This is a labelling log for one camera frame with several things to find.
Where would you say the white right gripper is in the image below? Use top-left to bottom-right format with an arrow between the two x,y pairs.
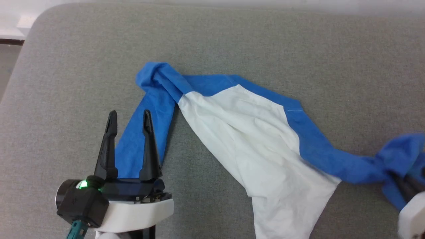
392,171 -> 425,239

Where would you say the blue and white raglan shirt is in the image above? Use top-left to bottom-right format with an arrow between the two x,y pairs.
115,61 -> 425,239

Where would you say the teal plug camera cable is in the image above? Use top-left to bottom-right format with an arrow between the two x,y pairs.
66,220 -> 89,239

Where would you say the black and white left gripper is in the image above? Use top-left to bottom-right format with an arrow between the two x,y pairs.
94,109 -> 175,233

